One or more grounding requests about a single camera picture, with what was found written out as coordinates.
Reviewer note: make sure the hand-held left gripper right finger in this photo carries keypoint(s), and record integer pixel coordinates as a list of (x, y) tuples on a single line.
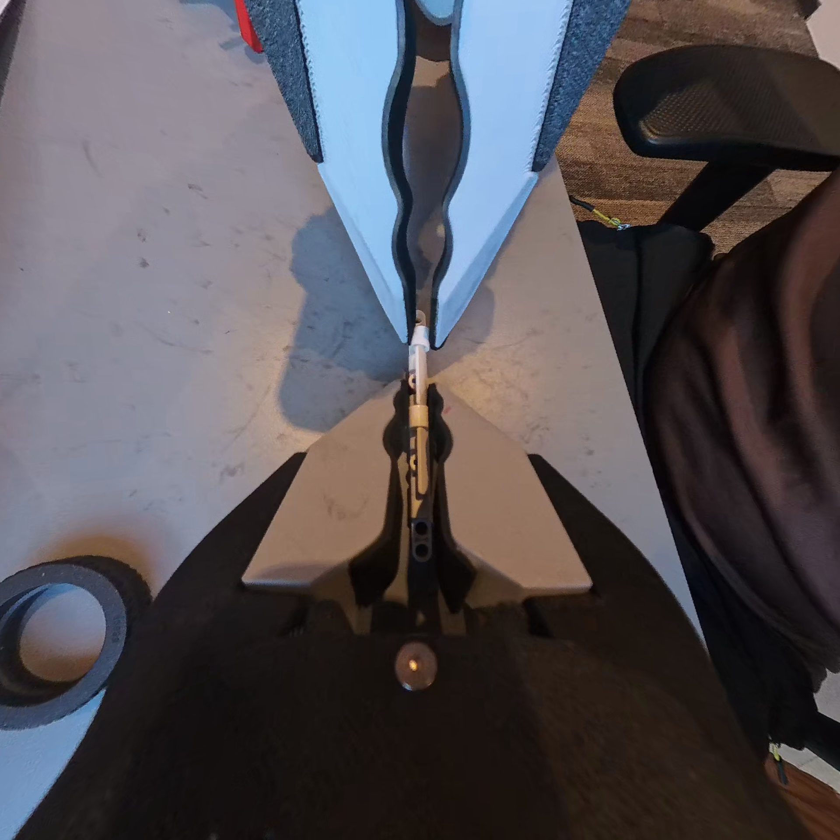
[(512, 518)]

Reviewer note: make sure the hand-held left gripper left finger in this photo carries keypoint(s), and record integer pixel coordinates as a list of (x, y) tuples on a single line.
[(321, 518)]

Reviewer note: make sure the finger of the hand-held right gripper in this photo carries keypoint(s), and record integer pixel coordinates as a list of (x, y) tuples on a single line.
[(354, 131), (505, 131)]

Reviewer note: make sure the long white brick beam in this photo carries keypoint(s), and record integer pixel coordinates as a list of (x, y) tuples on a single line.
[(418, 374)]

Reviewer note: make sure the small white connector pin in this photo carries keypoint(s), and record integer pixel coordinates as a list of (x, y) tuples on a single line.
[(421, 336)]

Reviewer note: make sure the grey desk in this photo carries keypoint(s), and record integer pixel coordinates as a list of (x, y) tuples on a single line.
[(164, 262)]

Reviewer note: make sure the black office chair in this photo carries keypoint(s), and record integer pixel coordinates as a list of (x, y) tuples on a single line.
[(722, 98)]

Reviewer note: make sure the red white brick race car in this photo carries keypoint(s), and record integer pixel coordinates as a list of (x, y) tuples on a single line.
[(250, 26)]

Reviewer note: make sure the person's torso in brown shirt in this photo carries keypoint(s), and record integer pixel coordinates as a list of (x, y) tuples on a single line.
[(754, 426)]

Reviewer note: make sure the narrow black rubber tire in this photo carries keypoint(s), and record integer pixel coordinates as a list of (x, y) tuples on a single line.
[(65, 569)]

